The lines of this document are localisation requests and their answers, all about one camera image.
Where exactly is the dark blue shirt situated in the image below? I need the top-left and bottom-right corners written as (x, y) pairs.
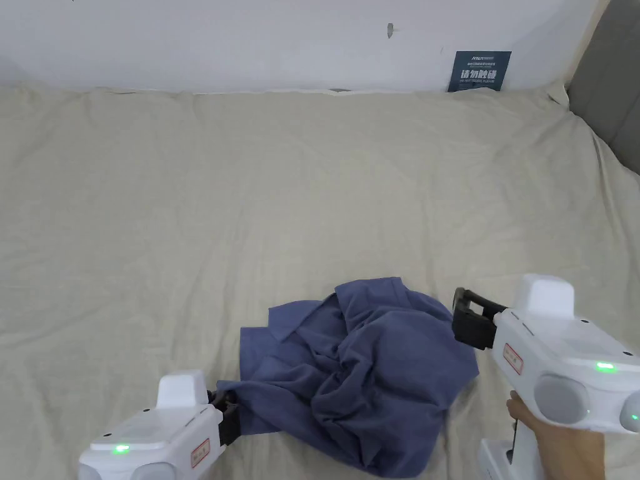
top-left (216, 276), bottom-right (481, 476)

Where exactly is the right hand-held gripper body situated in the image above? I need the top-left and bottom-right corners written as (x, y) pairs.
top-left (451, 273), bottom-right (640, 480)

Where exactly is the person's right hand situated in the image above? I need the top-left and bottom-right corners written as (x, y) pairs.
top-left (505, 389), bottom-right (610, 480)

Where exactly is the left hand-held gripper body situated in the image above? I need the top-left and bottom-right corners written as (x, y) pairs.
top-left (77, 369), bottom-right (242, 480)

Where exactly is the grey padded headboard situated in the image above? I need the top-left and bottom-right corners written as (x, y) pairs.
top-left (566, 0), bottom-right (640, 179)

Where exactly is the bed with beige sheet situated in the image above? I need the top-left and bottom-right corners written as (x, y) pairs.
top-left (0, 74), bottom-right (640, 480)

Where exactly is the dark blue sign card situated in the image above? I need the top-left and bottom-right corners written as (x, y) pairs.
top-left (446, 49), bottom-right (513, 94)

